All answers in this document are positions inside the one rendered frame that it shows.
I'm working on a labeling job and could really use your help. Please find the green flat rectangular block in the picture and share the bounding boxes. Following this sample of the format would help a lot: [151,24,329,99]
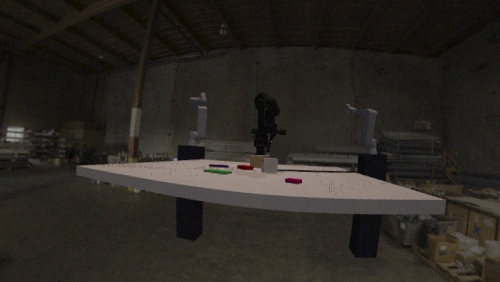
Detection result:
[203,168,232,175]

